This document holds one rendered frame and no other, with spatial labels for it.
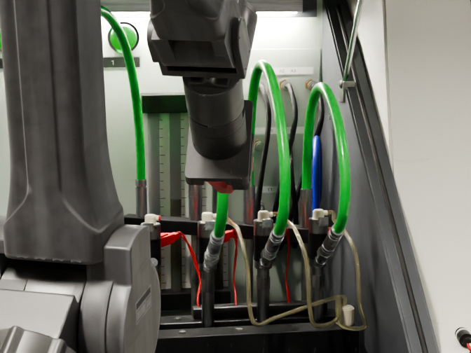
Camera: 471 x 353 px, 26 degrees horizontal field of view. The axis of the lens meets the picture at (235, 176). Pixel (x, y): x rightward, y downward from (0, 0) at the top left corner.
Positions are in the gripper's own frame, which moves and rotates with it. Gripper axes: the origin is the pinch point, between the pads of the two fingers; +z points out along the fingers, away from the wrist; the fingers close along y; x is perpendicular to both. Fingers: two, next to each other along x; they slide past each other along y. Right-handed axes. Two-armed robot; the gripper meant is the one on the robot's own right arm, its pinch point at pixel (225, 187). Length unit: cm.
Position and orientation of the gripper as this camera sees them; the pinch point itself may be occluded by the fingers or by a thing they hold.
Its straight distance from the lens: 113.2
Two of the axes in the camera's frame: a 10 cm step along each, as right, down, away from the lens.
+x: -10.0, -0.2, 0.8
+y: 0.6, -8.2, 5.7
